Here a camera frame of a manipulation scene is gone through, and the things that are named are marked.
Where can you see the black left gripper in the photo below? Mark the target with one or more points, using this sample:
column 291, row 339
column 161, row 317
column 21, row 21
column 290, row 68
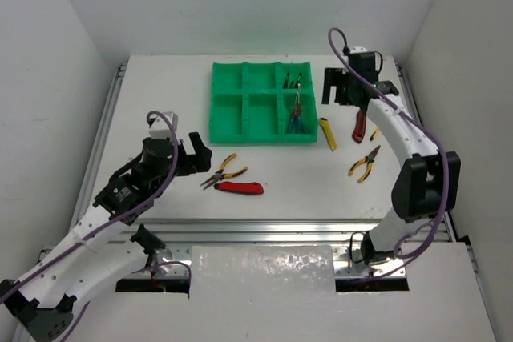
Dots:
column 186, row 158

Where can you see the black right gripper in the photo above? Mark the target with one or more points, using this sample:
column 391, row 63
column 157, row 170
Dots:
column 333, row 78

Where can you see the yellow black utility knife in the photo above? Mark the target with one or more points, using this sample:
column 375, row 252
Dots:
column 326, row 128

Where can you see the red black box cutter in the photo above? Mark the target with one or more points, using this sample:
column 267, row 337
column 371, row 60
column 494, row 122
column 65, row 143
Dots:
column 359, row 130

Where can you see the blue red handle screwdriver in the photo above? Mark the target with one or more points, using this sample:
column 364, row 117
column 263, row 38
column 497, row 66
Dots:
column 293, row 124

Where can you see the red black utility knife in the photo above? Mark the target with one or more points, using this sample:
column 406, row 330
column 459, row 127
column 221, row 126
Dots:
column 252, row 188

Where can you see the small yellow black cutter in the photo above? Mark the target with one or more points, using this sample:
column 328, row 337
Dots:
column 374, row 134

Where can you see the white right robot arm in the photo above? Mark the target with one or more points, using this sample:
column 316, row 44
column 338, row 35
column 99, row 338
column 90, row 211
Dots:
column 427, row 183

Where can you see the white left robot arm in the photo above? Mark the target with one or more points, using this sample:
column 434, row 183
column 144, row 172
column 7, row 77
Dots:
column 48, row 298

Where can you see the green six-compartment bin tray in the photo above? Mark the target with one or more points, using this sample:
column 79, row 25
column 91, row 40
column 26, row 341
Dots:
column 250, row 107

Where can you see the yellow handle needle-nose pliers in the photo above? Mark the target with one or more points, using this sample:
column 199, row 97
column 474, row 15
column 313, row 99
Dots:
column 221, row 174

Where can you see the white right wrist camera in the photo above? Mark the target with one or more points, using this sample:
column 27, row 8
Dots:
column 357, row 49

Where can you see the aluminium front rail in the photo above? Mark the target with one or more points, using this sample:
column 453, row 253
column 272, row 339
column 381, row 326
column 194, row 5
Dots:
column 181, row 236

